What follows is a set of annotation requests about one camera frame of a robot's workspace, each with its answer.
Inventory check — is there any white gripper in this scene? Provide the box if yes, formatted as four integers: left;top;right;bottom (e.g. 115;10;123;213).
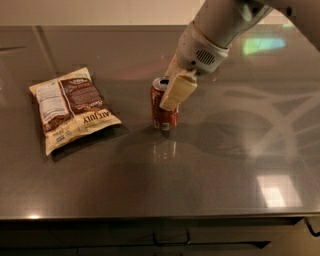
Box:
160;22;230;111

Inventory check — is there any red coke can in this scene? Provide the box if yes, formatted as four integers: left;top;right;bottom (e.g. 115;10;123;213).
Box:
150;77;178;131

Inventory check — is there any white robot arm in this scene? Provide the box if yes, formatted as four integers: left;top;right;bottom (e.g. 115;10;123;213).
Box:
160;0;320;111

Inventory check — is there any brown chip bag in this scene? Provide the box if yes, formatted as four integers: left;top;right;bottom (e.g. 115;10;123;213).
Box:
29;68;121;155

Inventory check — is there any black drawer handle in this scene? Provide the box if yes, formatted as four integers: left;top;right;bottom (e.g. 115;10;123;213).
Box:
152;228;191;247
303;216;320;238

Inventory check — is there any black right drawer handle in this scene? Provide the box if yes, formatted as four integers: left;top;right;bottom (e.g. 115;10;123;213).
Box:
303;216;320;238

